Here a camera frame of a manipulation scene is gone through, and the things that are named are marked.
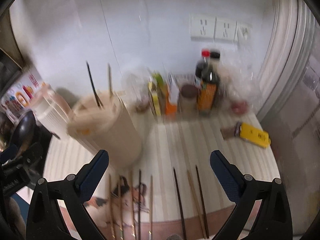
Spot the striped cat table mat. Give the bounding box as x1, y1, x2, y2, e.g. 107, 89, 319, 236
43, 109, 281, 240

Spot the beige utensil holder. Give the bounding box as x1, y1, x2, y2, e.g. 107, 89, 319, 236
67, 92, 142, 168

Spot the pink white electric kettle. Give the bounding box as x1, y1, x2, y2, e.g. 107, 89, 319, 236
30, 83, 72, 140

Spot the orange seasoning packet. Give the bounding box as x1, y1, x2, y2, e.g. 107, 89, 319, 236
165, 73, 180, 119

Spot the light wooden chopstick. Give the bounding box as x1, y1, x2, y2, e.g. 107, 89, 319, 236
107, 63, 113, 98

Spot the dark brown chopstick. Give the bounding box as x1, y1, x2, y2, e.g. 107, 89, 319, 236
86, 61, 103, 109

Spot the yellow box cutter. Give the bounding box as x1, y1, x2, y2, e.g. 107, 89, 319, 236
235, 122, 271, 148

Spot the orange label sauce bottle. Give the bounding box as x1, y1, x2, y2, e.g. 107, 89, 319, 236
197, 66, 220, 115

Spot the yellow green seasoning packet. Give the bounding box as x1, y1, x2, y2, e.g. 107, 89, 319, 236
148, 72, 167, 116

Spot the red cap dark bottle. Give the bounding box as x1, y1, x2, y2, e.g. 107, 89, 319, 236
195, 49, 210, 79

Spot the brown lid jar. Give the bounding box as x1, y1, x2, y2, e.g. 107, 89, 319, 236
180, 83, 199, 115

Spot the black frying pan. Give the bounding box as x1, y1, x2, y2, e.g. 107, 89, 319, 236
9, 111, 37, 158

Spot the black cap sauce bottle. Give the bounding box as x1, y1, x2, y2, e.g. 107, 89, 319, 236
210, 50, 226, 103

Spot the white wall socket panel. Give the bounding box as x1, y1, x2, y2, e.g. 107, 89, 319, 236
189, 14, 252, 43

